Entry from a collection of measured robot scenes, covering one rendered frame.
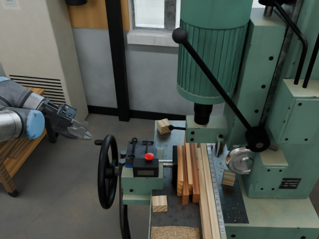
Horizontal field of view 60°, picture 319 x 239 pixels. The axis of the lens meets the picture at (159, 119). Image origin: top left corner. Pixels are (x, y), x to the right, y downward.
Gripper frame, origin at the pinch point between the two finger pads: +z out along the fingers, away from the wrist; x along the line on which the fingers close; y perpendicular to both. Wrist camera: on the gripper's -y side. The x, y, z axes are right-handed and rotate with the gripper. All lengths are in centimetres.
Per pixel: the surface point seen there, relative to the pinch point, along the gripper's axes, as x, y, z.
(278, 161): -19, 44, 47
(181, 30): -19, 60, 4
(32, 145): 69, -103, -29
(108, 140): -1.6, 5.4, 6.7
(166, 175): -11.7, 12.6, 28.8
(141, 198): -19.9, 5.8, 24.0
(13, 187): 36, -110, -24
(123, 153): -10.3, 11.0, 12.3
